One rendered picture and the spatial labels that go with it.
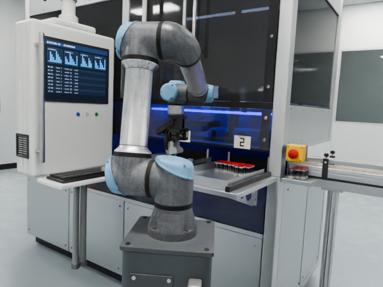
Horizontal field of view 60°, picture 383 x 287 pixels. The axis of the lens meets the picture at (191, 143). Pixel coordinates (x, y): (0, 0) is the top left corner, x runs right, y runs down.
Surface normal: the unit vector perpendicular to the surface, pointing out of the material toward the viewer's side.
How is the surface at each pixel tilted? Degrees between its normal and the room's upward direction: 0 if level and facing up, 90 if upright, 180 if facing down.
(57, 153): 90
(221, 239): 90
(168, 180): 90
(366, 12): 90
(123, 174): 81
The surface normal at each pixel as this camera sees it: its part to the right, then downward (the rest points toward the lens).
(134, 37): -0.18, -0.05
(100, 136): 0.81, 0.10
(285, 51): -0.56, 0.07
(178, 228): 0.26, -0.18
